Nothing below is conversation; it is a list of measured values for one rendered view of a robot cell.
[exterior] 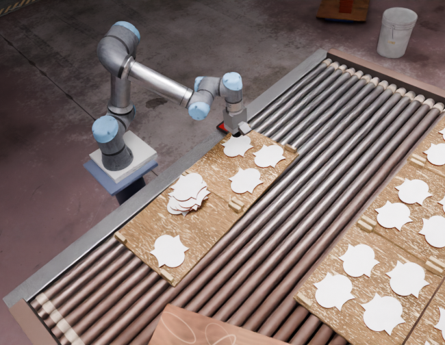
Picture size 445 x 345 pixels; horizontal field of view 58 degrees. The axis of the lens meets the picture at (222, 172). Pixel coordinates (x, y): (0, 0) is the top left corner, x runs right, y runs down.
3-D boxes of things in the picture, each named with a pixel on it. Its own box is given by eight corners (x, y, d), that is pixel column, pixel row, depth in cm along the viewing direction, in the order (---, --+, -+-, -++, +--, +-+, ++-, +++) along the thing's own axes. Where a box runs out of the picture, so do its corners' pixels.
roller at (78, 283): (40, 313, 149) (33, 309, 145) (333, 66, 233) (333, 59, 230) (46, 322, 146) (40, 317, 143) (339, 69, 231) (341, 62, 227)
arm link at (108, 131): (95, 152, 185) (85, 131, 175) (107, 133, 194) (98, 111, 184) (118, 155, 182) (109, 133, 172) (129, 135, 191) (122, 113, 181)
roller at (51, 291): (33, 305, 151) (27, 300, 147) (325, 64, 236) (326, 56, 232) (40, 313, 149) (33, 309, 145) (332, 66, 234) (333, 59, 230)
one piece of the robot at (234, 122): (238, 116, 162) (240, 144, 174) (255, 106, 165) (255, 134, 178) (220, 103, 168) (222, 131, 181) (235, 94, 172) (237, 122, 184)
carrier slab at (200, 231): (114, 237, 163) (113, 235, 161) (183, 176, 181) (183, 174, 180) (174, 288, 146) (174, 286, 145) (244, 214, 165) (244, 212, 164)
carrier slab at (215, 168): (183, 175, 181) (183, 173, 180) (239, 125, 200) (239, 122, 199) (244, 213, 165) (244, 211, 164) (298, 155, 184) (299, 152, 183)
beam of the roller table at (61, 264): (9, 304, 154) (1, 298, 150) (318, 56, 245) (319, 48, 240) (19, 319, 150) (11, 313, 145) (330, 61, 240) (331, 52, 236)
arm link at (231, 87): (222, 70, 162) (244, 71, 160) (225, 91, 170) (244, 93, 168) (218, 81, 157) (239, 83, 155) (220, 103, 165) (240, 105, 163)
